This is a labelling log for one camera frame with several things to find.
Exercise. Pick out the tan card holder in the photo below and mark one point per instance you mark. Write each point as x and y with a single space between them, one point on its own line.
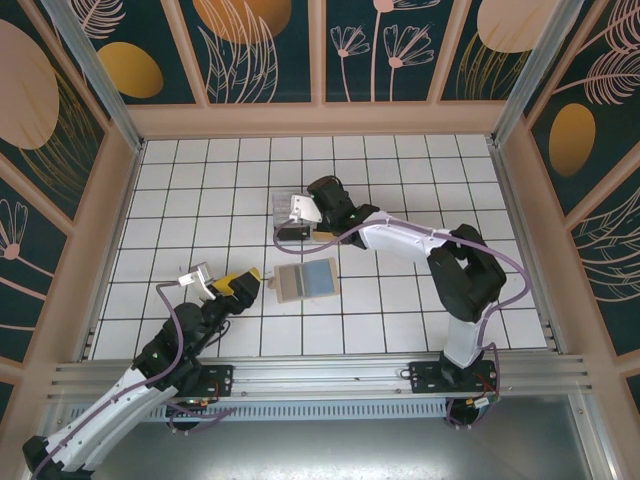
286 285

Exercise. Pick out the clear acrylic box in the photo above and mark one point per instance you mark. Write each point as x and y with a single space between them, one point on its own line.
281 207

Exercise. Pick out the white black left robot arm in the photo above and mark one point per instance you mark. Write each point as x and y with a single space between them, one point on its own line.
100 420

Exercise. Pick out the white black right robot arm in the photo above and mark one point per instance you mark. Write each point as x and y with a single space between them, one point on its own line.
400 235

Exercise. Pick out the gold card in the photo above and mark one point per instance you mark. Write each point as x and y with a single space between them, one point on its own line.
322 236

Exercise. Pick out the black card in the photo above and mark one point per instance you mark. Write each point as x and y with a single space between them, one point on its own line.
294 233

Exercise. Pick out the dark grey card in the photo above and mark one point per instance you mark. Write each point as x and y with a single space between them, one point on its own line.
298 282

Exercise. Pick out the blue card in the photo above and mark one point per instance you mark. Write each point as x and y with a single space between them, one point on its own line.
320 279

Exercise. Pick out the grey sheet metal panel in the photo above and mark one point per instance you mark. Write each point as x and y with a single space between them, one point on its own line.
320 450

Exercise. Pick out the yellow green connector plugs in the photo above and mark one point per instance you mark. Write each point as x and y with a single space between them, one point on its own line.
482 401

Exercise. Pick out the aluminium side rail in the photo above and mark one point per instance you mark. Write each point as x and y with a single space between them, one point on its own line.
526 240
114 240

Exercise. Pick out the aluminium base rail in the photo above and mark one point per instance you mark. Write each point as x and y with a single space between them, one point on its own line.
325 377

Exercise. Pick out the aluminium corner post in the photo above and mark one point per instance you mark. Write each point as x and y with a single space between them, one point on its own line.
527 75
98 75

